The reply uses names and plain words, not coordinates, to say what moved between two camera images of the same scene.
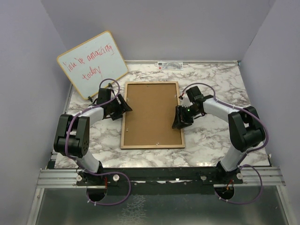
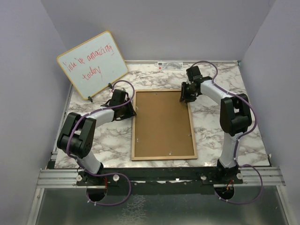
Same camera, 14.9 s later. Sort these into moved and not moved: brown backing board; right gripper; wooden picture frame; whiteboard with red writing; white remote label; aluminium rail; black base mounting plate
Moved: right gripper; wooden picture frame; brown backing board
Not moved: black base mounting plate; whiteboard with red writing; white remote label; aluminium rail
